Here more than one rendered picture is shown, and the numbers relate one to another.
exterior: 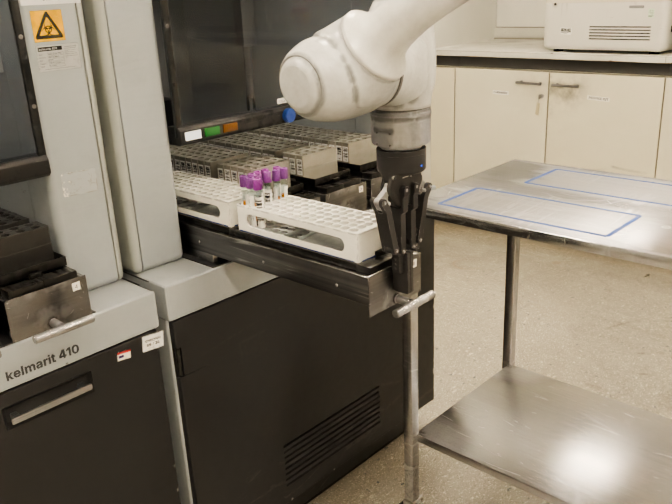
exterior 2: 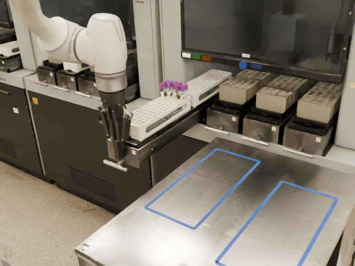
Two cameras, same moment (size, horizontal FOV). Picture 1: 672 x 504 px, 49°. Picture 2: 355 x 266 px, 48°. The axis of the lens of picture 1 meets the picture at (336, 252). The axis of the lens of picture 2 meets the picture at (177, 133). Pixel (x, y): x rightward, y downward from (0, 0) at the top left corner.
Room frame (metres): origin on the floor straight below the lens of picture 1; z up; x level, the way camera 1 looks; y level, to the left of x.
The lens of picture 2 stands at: (1.13, -1.23, 1.41)
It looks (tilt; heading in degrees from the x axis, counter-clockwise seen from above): 27 degrees down; 82
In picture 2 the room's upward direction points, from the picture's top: 2 degrees counter-clockwise
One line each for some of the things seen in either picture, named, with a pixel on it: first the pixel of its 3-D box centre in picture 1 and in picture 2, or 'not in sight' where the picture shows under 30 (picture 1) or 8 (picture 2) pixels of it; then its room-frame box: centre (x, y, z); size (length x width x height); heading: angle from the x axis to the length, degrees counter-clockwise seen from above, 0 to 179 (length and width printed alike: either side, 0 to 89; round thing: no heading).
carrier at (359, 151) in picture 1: (361, 151); (314, 111); (1.75, -0.07, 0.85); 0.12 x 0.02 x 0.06; 135
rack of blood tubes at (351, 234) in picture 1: (312, 227); (156, 115); (1.23, 0.04, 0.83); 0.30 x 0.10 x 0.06; 46
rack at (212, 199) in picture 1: (202, 199); (204, 88); (1.44, 0.27, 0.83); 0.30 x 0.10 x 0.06; 46
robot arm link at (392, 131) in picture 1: (400, 127); (111, 79); (1.09, -0.11, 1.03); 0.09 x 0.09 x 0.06
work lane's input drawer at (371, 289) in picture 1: (263, 241); (179, 116); (1.32, 0.14, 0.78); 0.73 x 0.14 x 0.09; 46
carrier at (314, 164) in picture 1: (317, 163); (271, 102); (1.64, 0.03, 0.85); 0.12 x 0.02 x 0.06; 136
